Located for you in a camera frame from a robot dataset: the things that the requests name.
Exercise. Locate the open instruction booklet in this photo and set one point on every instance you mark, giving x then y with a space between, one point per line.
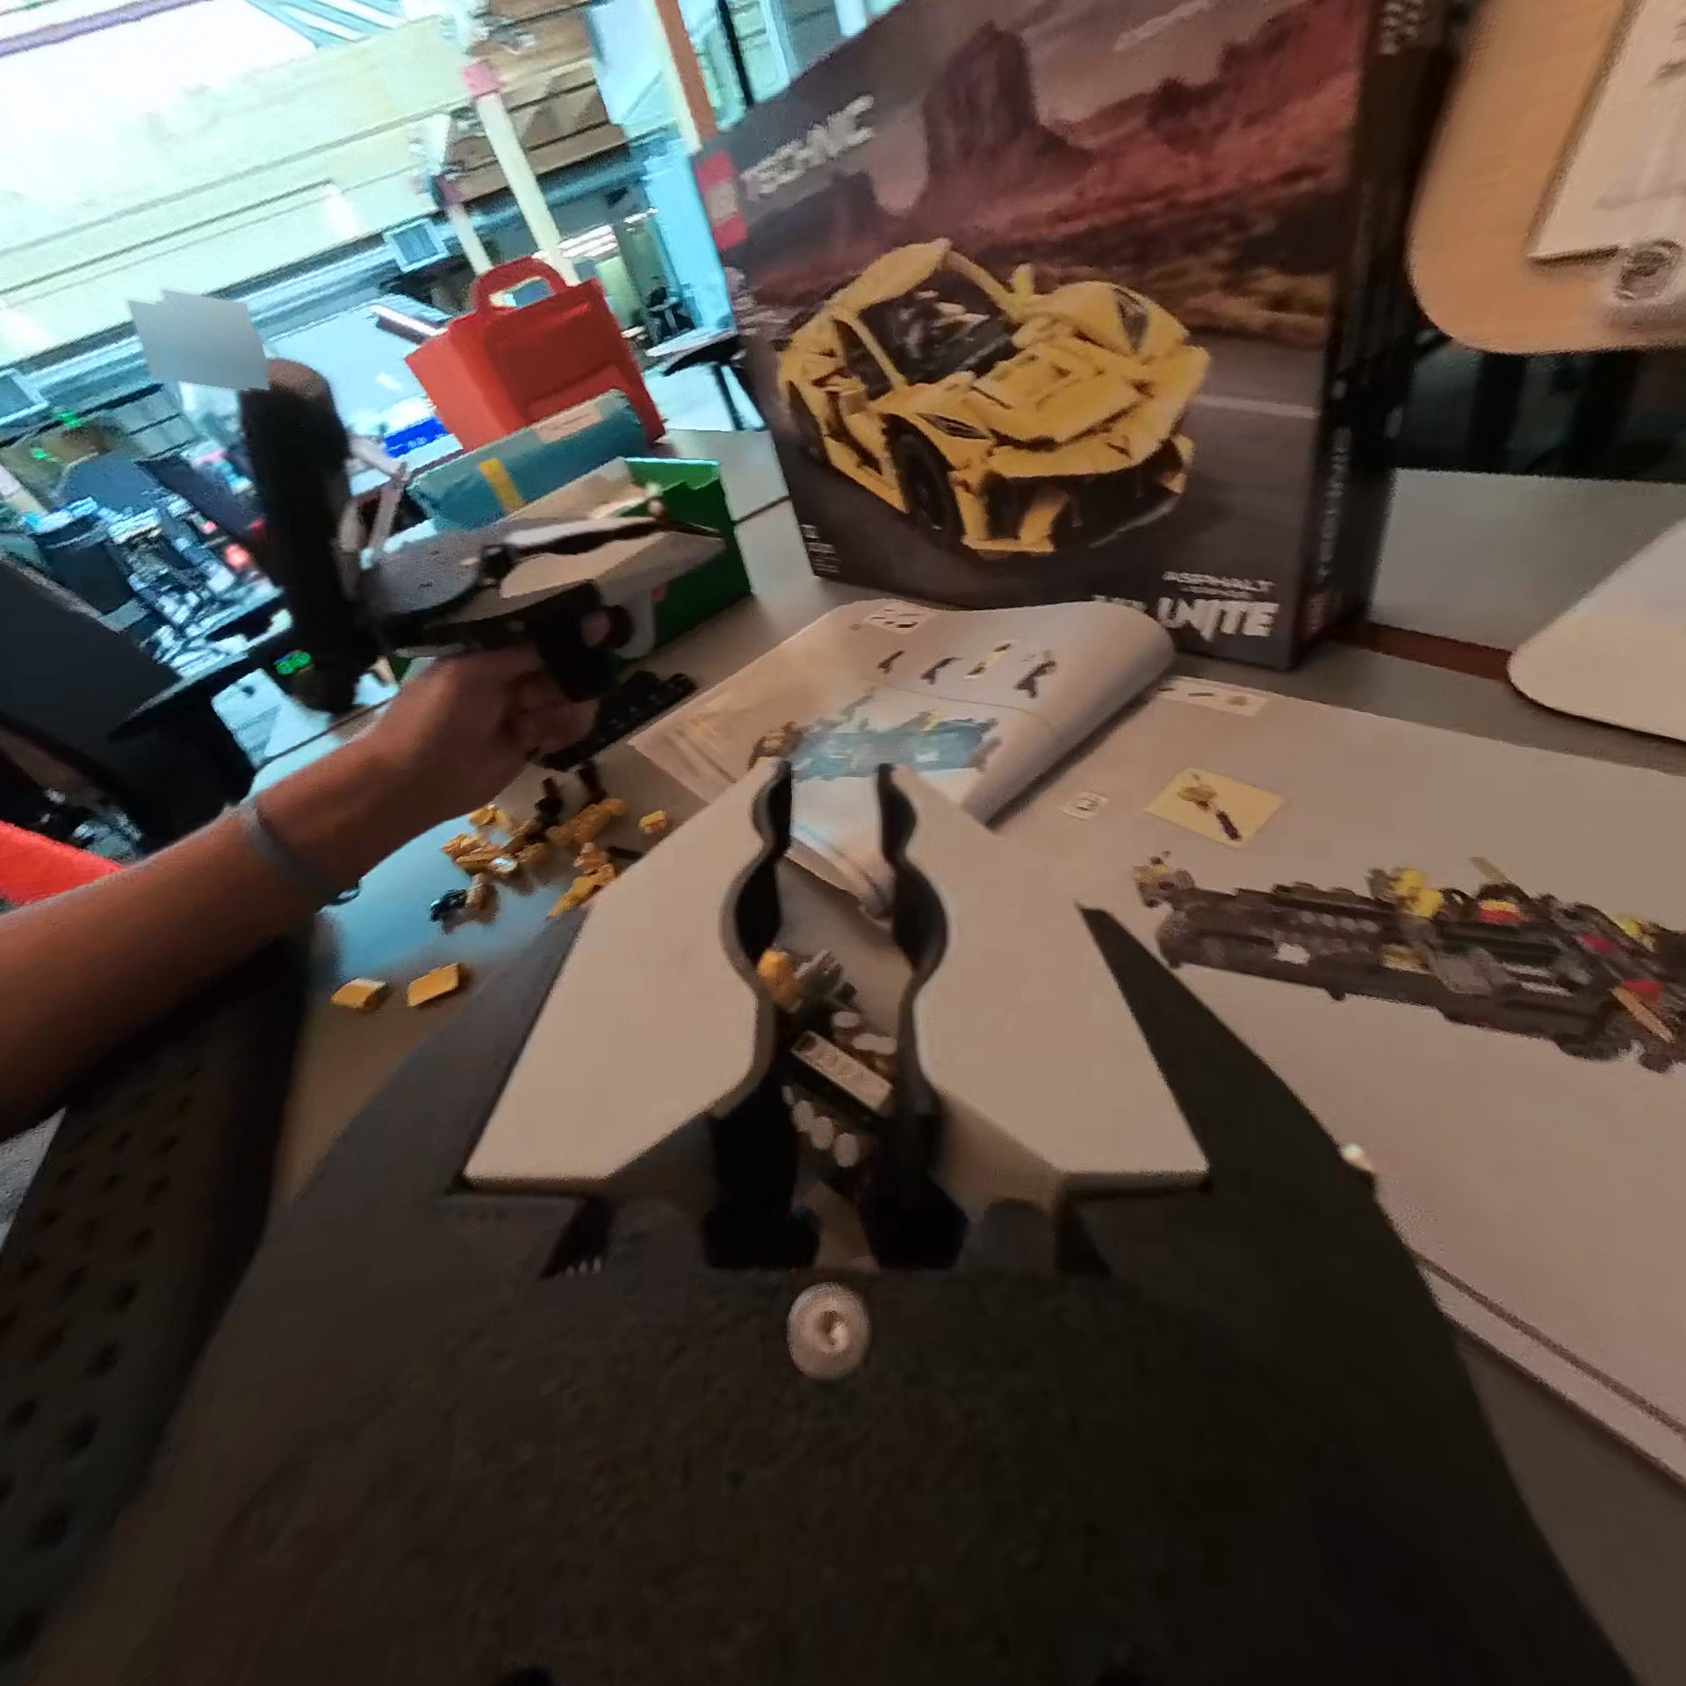
1317 1185

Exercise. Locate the person's left forearm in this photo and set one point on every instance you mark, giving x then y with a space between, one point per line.
131 962

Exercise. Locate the black office chair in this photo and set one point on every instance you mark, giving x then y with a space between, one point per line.
79 685

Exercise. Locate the white instruction sheet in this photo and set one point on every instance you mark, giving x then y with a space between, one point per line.
1620 131

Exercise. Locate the Lego Technic set box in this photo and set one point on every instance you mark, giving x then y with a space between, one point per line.
1054 198

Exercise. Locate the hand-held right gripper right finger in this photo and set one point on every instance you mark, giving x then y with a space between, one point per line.
1039 1055

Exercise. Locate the green box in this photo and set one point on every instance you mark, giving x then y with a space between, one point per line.
718 553

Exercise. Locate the white stand base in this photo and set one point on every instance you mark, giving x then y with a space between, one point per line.
1620 646

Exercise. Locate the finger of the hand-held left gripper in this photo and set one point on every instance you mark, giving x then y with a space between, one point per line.
619 535

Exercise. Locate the yellow curved lego panel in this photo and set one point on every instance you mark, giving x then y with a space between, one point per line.
357 995
438 986

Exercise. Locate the pile of yellow lego pieces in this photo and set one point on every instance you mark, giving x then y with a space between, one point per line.
581 825

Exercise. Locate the partly built lego car chassis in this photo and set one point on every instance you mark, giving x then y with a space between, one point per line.
823 1055

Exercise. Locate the teal box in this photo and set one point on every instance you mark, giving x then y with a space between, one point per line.
581 442

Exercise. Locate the grey wristband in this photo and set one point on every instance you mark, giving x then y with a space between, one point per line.
283 855

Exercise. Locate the red bag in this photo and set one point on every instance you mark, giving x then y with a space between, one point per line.
541 356

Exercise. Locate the person's left hand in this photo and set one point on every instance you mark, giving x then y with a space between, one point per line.
447 737

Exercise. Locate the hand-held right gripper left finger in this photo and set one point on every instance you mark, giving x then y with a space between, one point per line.
632 1029

